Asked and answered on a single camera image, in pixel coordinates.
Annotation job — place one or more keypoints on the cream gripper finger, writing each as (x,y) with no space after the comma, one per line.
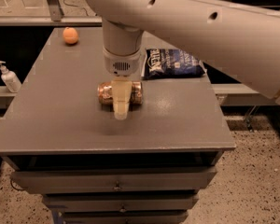
(121,95)

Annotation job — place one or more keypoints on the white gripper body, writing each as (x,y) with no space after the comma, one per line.
(121,63)

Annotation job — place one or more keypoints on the orange soda can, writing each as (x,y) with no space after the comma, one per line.
(105,96)

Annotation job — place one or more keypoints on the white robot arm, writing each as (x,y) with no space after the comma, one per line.
(242,42)

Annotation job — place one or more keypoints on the blue chip bag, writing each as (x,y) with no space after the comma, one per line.
(171,63)

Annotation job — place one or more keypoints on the orange fruit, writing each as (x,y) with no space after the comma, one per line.
(70,36)

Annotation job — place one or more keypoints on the grey metal railing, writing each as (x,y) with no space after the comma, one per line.
(43,16)

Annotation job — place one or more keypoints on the grey drawer cabinet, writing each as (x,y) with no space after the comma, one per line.
(95,169)

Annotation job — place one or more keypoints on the white pump soap bottle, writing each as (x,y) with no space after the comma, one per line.
(9,78)

